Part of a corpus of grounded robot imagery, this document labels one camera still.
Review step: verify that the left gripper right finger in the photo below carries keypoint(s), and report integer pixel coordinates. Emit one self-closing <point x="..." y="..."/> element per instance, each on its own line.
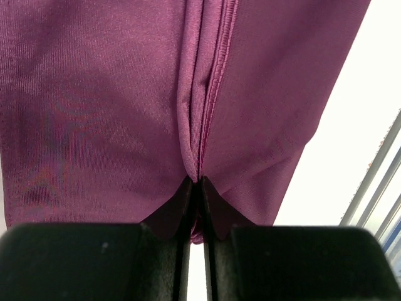
<point x="245" y="261"/>

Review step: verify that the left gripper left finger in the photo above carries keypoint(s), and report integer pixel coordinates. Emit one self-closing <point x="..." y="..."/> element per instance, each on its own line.
<point x="94" y="261"/>

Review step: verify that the purple cloth napkin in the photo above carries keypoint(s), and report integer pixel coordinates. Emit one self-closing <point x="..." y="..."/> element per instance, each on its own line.
<point x="107" y="106"/>

